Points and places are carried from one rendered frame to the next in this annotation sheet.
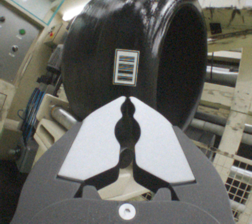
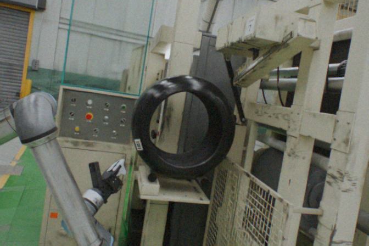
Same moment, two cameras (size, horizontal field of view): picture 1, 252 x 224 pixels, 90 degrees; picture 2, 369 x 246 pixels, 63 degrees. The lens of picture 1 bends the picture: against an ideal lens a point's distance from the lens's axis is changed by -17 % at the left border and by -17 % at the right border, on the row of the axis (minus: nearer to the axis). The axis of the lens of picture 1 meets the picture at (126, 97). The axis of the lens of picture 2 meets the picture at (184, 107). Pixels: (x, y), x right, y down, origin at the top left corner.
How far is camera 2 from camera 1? 1.39 m
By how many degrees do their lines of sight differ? 39
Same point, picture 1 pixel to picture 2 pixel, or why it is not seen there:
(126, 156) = (151, 175)
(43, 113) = (139, 162)
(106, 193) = (145, 191)
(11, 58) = (123, 127)
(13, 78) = (128, 140)
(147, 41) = (141, 134)
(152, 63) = (146, 140)
